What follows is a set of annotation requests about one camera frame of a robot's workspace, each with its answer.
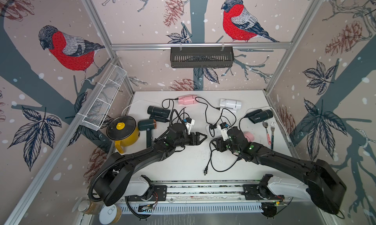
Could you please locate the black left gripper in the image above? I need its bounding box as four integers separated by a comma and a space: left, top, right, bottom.
174, 132, 208, 148

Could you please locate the green copper long hair dryer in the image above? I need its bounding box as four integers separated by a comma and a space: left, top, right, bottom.
138, 119, 157, 148

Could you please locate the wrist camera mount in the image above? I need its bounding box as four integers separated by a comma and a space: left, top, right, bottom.
218, 122, 229, 141
184, 117, 195, 135

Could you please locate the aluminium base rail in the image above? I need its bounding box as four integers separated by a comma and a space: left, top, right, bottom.
114, 179, 293, 215

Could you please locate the black cord of pink dryer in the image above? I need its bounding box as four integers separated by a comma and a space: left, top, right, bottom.
161, 98, 180, 120

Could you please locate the glass jar with lid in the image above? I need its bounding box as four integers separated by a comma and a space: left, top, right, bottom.
78, 200, 102, 215

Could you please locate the pink folding hair dryer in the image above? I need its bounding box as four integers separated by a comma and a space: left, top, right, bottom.
178, 94, 197, 105

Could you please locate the yellow pot with glass lid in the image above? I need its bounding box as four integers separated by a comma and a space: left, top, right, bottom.
106, 115, 140, 154

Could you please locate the white lidded tin can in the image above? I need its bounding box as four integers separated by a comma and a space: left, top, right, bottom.
99, 204, 122, 225

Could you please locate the silver spoon pink handle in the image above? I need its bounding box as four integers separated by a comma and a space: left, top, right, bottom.
262, 120, 271, 146

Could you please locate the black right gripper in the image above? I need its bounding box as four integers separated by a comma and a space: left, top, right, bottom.
210, 134, 241, 154

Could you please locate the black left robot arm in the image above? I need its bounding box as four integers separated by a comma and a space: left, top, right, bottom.
88, 123, 208, 206

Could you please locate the dark green small hair dryer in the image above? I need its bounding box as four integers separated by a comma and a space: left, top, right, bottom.
147, 106, 170, 123

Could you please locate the black hanging wall basket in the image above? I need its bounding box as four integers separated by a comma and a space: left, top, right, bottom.
170, 47, 235, 68

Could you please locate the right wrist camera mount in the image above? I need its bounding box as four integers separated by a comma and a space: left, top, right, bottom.
218, 122, 229, 141

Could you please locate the white wire basket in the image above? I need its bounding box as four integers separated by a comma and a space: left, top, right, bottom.
81, 64, 127, 131

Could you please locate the dark green folding hair dryer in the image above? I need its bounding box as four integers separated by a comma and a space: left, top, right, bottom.
245, 109, 273, 124

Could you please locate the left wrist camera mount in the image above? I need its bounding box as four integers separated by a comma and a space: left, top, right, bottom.
184, 117, 195, 135

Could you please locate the silver fork dark handle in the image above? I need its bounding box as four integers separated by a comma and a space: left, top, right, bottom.
271, 122, 276, 150

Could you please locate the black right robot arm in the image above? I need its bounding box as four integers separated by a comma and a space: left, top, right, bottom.
210, 127, 347, 215

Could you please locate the white folding hair dryer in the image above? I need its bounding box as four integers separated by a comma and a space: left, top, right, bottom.
219, 99, 242, 113

